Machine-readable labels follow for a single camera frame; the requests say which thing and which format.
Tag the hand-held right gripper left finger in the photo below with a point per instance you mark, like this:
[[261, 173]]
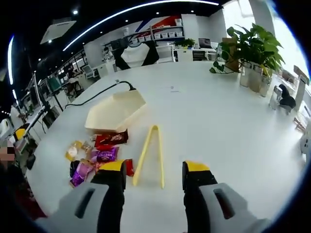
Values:
[[73, 204]]

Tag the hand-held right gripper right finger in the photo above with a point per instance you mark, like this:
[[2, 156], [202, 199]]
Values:
[[226, 204]]

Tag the light purple snack packet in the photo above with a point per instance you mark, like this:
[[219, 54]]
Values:
[[81, 173]]

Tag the yellow pastry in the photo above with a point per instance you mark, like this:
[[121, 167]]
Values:
[[73, 151]]

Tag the clear pastry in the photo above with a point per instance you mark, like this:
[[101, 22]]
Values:
[[86, 145]]

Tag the small red snack packet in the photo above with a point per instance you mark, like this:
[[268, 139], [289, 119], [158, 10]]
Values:
[[129, 167]]

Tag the dark red snack packet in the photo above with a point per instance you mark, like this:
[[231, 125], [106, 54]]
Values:
[[112, 138]]

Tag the yellow food tongs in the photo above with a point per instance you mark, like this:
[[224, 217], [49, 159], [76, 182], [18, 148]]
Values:
[[145, 155]]

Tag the cream hexagonal container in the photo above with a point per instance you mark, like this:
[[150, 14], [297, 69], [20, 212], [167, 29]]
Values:
[[114, 111]]

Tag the glass plant vase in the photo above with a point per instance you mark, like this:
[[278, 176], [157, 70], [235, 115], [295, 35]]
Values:
[[255, 77]]

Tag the green potted plant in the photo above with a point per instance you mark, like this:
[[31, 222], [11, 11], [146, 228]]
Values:
[[250, 46]]

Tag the ceiling air conditioner unit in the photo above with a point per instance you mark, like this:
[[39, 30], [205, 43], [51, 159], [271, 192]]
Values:
[[57, 30]]

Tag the white storage shelf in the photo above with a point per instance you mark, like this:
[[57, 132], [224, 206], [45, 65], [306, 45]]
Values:
[[161, 32]]

